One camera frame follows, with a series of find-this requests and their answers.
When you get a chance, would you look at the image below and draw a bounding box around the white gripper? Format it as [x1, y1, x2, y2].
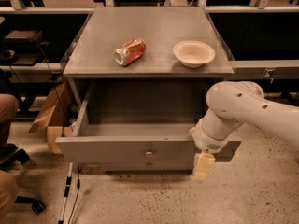
[189, 126, 228, 181]

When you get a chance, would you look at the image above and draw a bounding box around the grey top drawer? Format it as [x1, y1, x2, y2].
[55, 83, 243, 166]

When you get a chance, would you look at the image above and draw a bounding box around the grey drawer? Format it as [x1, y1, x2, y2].
[55, 83, 243, 166]
[96, 162, 197, 173]

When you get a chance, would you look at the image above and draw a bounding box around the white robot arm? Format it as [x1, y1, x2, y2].
[190, 81, 299, 181]

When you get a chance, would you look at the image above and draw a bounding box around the grey drawer cabinet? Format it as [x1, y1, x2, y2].
[61, 6, 235, 175]

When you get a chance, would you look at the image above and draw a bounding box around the grey bottom drawer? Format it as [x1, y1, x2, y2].
[96, 162, 197, 173]

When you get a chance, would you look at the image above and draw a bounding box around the white paper bowl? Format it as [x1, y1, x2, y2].
[173, 40, 216, 68]

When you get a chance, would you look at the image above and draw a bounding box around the crushed orange soda can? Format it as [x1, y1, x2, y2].
[114, 38, 146, 67]

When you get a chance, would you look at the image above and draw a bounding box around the white black striped pole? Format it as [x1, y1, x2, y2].
[57, 162, 73, 224]

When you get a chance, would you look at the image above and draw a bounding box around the cardboard box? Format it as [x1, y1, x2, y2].
[29, 81, 76, 154]

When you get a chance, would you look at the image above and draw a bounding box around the black office chair base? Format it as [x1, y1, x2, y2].
[0, 148, 46, 215]

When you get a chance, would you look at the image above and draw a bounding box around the black device on shelf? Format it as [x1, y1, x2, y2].
[0, 30, 49, 66]

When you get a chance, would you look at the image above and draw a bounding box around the metal railing frame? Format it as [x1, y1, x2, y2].
[0, 0, 299, 16]

